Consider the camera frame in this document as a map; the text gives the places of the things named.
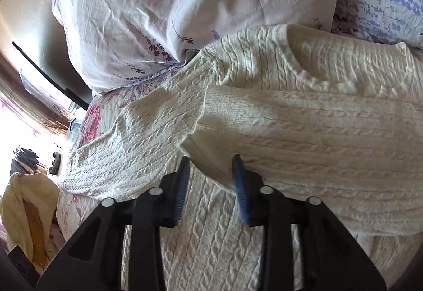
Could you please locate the cream cable-knit sweater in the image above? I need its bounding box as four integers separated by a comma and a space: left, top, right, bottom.
60, 25, 422, 290

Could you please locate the floral quilted bedspread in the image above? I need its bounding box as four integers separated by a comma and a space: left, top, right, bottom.
56, 70, 178, 240

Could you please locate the yellow cloth on chair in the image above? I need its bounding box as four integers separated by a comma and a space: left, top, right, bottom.
1, 173, 59, 271

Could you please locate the dark window frame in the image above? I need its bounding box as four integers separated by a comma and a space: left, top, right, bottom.
11, 42, 89, 110

